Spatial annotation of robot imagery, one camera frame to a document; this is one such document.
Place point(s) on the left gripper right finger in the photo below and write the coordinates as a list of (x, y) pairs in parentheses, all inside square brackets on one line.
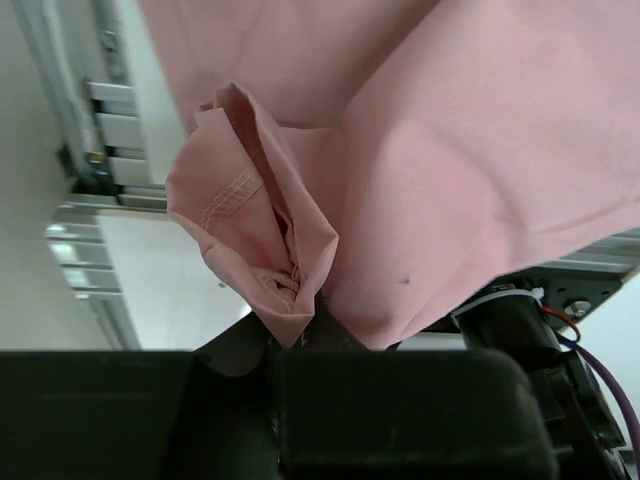
[(345, 412)]

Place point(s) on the aluminium frame rail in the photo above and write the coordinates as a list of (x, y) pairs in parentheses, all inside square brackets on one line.
[(79, 49)]

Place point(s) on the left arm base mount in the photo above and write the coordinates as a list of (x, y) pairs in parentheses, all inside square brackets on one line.
[(576, 293)]

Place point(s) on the pink trousers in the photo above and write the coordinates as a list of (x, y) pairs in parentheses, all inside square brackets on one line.
[(396, 156)]

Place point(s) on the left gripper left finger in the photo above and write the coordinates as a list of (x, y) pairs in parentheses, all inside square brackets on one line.
[(199, 414)]

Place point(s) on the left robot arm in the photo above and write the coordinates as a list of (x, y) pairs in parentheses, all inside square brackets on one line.
[(586, 439)]

